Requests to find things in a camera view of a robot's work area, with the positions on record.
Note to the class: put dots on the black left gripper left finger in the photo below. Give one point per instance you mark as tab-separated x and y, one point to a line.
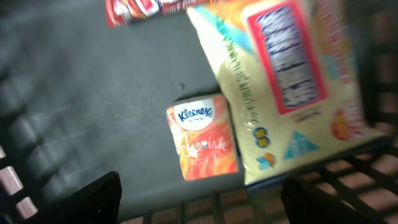
98	202

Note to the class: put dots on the dark grey plastic basket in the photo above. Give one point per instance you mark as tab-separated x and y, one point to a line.
80	99

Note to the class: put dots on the red snack bar wrapper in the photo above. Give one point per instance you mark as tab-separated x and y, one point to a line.
119	12

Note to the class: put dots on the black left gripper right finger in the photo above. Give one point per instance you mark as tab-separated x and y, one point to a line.
304	205

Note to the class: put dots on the yellow snack bag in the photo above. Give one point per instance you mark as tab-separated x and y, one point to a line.
288	71

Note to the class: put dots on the orange Kleenex tissue pack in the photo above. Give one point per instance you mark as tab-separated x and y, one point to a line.
203	137

